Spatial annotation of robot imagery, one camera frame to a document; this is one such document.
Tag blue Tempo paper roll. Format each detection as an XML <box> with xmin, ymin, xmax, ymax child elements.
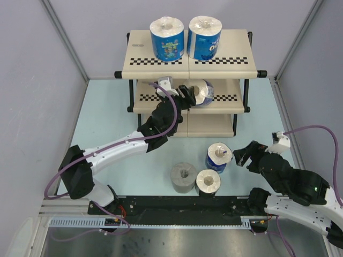
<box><xmin>183</xmin><ymin>79</ymin><xmax>214</xmax><ymax>106</ymax></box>

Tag blue-wrapped roll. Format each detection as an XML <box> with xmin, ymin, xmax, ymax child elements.
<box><xmin>187</xmin><ymin>16</ymin><xmax>222</xmax><ymax>61</ymax></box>
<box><xmin>150</xmin><ymin>16</ymin><xmax>184</xmax><ymax>62</ymax></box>
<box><xmin>205</xmin><ymin>142</ymin><xmax>233</xmax><ymax>173</ymax></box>

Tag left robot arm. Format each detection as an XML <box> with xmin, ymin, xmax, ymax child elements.
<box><xmin>58</xmin><ymin>85</ymin><xmax>196</xmax><ymax>214</ymax></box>

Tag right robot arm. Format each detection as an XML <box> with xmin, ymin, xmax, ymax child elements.
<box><xmin>233</xmin><ymin>138</ymin><xmax>342</xmax><ymax>248</ymax></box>

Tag beige three-tier shelf rack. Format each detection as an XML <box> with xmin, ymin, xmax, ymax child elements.
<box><xmin>114</xmin><ymin>29</ymin><xmax>267</xmax><ymax>137</ymax></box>

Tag white roll, black wrapper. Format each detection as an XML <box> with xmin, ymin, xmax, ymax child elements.
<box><xmin>195</xmin><ymin>169</ymin><xmax>221</xmax><ymax>199</ymax></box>

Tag grey paper roll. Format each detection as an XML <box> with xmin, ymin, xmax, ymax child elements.
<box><xmin>170</xmin><ymin>162</ymin><xmax>198</xmax><ymax>194</ymax></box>

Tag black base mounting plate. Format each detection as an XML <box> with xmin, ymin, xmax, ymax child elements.
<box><xmin>87</xmin><ymin>195</ymin><xmax>280</xmax><ymax>225</ymax></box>

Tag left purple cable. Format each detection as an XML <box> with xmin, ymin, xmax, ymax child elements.
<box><xmin>43</xmin><ymin>81</ymin><xmax>179</xmax><ymax>241</ymax></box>

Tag purple cable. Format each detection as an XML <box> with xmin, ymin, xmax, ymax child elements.
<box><xmin>43</xmin><ymin>81</ymin><xmax>179</xmax><ymax>241</ymax></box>
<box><xmin>275</xmin><ymin>124</ymin><xmax>343</xmax><ymax>257</ymax></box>

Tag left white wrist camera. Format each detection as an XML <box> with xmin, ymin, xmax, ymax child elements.
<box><xmin>156</xmin><ymin>76</ymin><xmax>179</xmax><ymax>97</ymax></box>

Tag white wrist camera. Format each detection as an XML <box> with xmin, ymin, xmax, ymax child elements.
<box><xmin>265</xmin><ymin>131</ymin><xmax>290</xmax><ymax>155</ymax></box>
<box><xmin>156</xmin><ymin>76</ymin><xmax>179</xmax><ymax>97</ymax></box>

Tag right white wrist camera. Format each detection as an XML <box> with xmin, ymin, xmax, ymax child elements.
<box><xmin>265</xmin><ymin>131</ymin><xmax>290</xmax><ymax>155</ymax></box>

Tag white slotted cable duct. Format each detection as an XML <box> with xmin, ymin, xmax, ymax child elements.
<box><xmin>47</xmin><ymin>215</ymin><xmax>254</xmax><ymax>230</ymax></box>

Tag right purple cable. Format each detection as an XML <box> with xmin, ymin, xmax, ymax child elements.
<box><xmin>275</xmin><ymin>124</ymin><xmax>343</xmax><ymax>257</ymax></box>

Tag aluminium frame rail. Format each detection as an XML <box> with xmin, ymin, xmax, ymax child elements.
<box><xmin>43</xmin><ymin>192</ymin><xmax>273</xmax><ymax>217</ymax></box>

